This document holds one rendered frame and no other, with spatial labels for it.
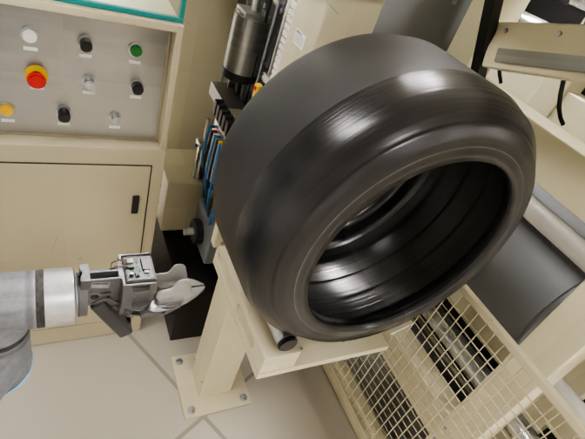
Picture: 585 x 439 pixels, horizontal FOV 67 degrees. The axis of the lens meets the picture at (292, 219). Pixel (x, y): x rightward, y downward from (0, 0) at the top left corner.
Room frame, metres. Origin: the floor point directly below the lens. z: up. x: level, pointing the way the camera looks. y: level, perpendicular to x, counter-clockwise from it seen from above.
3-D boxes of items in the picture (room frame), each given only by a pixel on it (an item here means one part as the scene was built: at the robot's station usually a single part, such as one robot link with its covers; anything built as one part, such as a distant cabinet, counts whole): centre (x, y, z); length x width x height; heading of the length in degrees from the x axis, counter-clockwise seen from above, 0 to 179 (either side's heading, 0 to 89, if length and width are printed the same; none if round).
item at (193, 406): (1.02, 0.07, 0.01); 0.27 x 0.27 x 0.02; 36
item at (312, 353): (0.83, -0.09, 0.80); 0.37 x 0.36 x 0.02; 126
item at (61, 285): (0.43, 0.30, 1.03); 0.10 x 0.05 x 0.09; 36
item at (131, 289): (0.48, 0.23, 1.04); 0.12 x 0.08 x 0.09; 126
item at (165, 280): (0.55, 0.15, 1.03); 0.09 x 0.03 x 0.06; 126
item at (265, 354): (0.75, 0.02, 0.84); 0.36 x 0.09 x 0.06; 36
